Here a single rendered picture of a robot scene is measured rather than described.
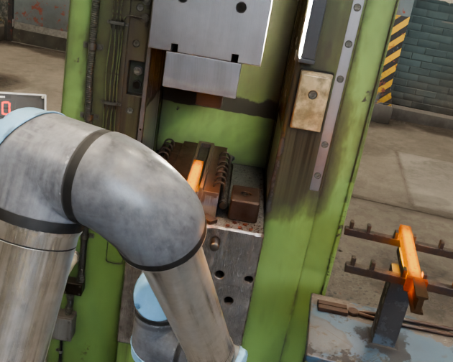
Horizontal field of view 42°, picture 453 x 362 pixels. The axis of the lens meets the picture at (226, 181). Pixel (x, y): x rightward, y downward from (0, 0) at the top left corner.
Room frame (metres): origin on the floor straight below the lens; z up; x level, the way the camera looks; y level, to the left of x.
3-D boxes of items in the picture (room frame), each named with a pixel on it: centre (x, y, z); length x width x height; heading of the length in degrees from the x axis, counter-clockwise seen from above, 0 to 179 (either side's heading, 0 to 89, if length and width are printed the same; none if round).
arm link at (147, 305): (0.97, 0.09, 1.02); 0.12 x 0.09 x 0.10; 0
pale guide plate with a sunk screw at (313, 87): (1.66, -0.20, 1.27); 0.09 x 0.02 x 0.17; 90
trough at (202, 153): (1.74, 0.09, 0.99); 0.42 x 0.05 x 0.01; 0
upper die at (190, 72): (1.74, 0.11, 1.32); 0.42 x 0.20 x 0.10; 0
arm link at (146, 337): (0.96, 0.08, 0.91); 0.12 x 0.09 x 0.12; 68
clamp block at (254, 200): (1.59, -0.06, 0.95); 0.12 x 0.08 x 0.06; 0
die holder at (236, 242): (1.75, 0.06, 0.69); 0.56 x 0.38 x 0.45; 0
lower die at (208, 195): (1.74, 0.11, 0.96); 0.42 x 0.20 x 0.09; 0
